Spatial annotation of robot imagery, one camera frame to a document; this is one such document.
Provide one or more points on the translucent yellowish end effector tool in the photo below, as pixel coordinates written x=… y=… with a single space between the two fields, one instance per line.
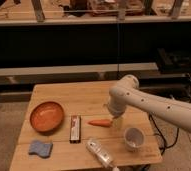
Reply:
x=117 y=122

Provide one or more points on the orange chili pepper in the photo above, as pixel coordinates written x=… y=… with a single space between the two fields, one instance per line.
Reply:
x=101 y=122

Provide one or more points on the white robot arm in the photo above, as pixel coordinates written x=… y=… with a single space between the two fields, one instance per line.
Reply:
x=125 y=92

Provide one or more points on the white paper cup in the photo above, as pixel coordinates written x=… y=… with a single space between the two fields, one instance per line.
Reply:
x=133 y=138

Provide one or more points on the white plastic bottle lying down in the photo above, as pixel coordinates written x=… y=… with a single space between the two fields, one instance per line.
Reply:
x=103 y=156

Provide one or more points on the orange round bowl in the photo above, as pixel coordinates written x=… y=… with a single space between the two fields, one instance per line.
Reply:
x=47 y=116

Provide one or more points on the blue sponge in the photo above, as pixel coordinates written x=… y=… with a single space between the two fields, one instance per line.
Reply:
x=40 y=149

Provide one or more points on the wooden shelf with clutter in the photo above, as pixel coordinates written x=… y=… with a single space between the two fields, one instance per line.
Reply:
x=69 y=12

